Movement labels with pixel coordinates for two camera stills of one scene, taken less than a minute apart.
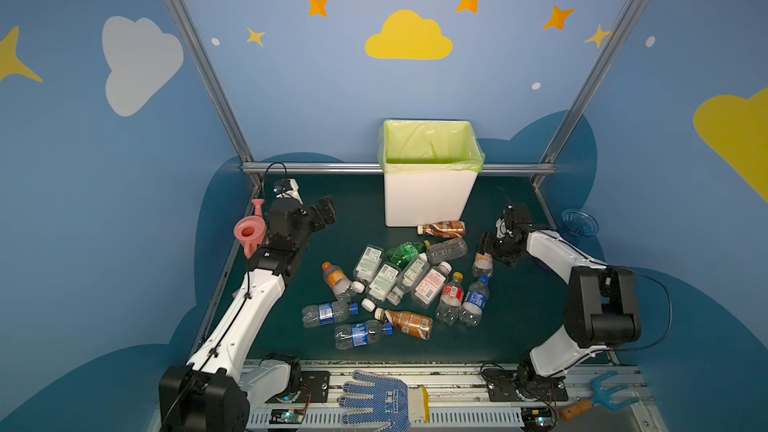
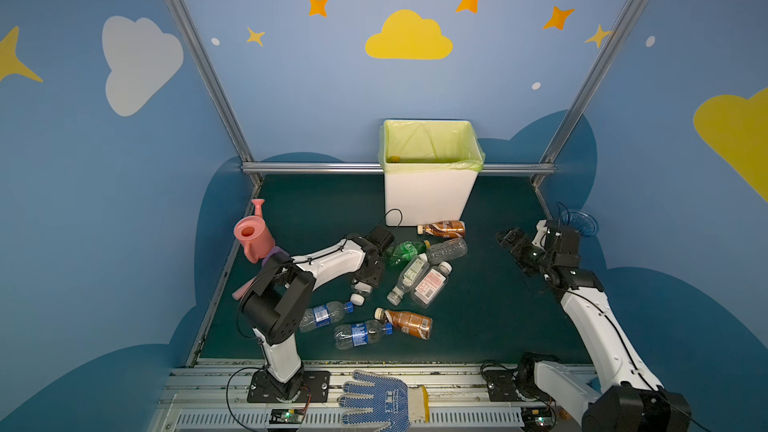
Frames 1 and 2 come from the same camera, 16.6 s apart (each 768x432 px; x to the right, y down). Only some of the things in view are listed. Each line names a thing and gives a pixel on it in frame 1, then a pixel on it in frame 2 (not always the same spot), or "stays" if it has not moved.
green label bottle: (380, 284) → (361, 291)
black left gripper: (323, 213) → (372, 267)
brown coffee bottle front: (410, 323) stays
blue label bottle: (327, 313) stays
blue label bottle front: (347, 336) stays
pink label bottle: (430, 284) stays
